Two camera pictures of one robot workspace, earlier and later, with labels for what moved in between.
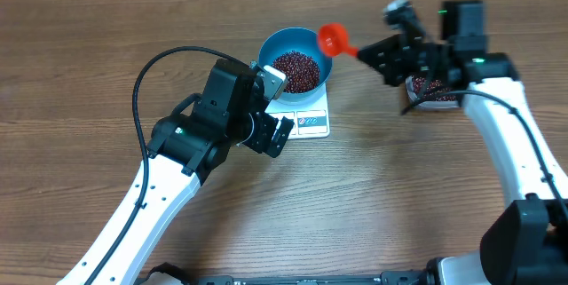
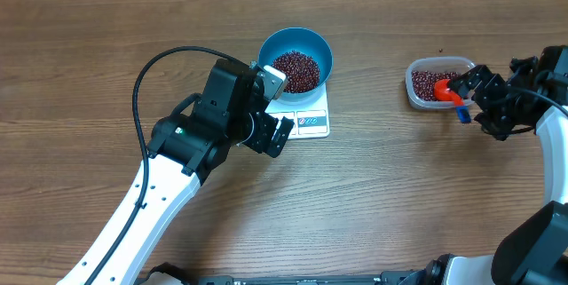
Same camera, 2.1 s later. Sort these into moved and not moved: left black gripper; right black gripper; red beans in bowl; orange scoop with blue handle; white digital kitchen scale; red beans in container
Moved: right black gripper; orange scoop with blue handle
Not moved: red beans in bowl; left black gripper; white digital kitchen scale; red beans in container
